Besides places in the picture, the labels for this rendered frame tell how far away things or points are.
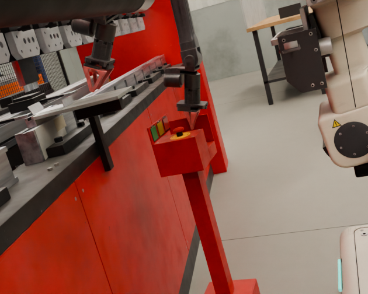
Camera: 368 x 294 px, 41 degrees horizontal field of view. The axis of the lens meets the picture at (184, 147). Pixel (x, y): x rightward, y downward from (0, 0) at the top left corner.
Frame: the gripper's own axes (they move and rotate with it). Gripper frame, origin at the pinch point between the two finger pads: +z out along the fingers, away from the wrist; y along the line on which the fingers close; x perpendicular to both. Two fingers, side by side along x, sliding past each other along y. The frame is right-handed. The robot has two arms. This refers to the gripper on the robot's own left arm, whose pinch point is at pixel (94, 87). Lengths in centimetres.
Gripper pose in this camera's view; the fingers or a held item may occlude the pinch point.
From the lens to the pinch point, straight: 153.3
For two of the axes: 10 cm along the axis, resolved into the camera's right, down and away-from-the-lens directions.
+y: -1.4, 2.7, -9.5
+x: 9.6, 2.6, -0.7
